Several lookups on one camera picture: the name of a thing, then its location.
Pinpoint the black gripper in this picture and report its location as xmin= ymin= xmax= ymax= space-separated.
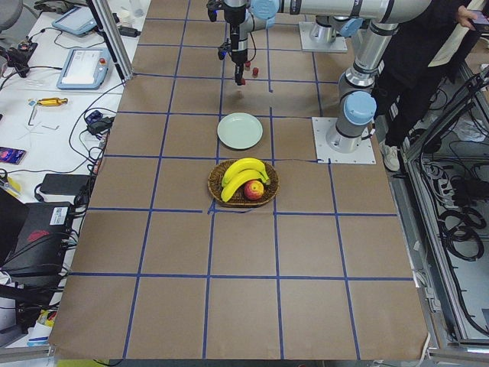
xmin=230 ymin=25 xmax=248 ymax=85

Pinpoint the light green plate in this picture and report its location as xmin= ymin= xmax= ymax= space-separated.
xmin=217 ymin=112 xmax=263 ymax=150

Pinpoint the yellow banana bunch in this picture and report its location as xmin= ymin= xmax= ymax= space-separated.
xmin=221 ymin=158 xmax=270 ymax=203

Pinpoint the red yellow apple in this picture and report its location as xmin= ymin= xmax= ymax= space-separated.
xmin=243 ymin=180 xmax=264 ymax=201

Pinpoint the brown wicker basket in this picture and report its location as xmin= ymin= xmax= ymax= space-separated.
xmin=207 ymin=159 xmax=279 ymax=208

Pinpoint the blue teach pendant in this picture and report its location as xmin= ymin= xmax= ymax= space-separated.
xmin=57 ymin=47 xmax=112 ymax=90
xmin=52 ymin=6 xmax=97 ymax=37

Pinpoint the person in black clothes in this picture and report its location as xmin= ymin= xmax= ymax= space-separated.
xmin=371 ymin=1 xmax=488 ymax=172

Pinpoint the gold metal cylinder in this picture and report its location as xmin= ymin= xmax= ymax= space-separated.
xmin=36 ymin=97 xmax=69 ymax=107

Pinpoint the black power adapter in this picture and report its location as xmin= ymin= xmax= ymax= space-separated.
xmin=34 ymin=174 xmax=89 ymax=202

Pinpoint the black computer box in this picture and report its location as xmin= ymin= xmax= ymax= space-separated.
xmin=2 ymin=202 xmax=75 ymax=276

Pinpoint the aluminium frame post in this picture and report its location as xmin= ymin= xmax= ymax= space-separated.
xmin=86 ymin=0 xmax=133 ymax=82

